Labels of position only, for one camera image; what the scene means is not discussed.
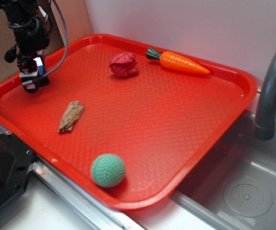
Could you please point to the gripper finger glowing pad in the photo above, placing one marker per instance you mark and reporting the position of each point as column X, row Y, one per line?
column 28, row 75
column 40, row 61

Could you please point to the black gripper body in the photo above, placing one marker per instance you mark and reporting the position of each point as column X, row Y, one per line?
column 30, row 37

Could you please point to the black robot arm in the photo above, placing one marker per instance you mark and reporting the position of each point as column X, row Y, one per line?
column 20, row 11

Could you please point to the brown cardboard panel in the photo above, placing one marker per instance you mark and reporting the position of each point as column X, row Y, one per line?
column 74, row 23

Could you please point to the brown wood piece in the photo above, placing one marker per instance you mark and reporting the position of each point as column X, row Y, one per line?
column 70, row 117

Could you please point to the crumpled red paper ball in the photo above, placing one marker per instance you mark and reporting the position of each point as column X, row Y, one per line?
column 124, row 65

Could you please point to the red plastic tray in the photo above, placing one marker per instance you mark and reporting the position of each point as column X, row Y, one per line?
column 160, row 122

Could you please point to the green textured ball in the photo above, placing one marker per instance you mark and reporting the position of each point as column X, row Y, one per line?
column 108, row 170

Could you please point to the orange toy carrot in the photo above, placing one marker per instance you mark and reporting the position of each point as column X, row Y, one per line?
column 176, row 62

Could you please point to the grey toy sink basin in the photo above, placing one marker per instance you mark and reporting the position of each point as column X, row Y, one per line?
column 234, row 186

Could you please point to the grey sink faucet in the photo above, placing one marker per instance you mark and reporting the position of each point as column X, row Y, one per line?
column 265, row 117

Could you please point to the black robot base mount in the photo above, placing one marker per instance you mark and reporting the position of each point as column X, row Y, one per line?
column 16, row 162

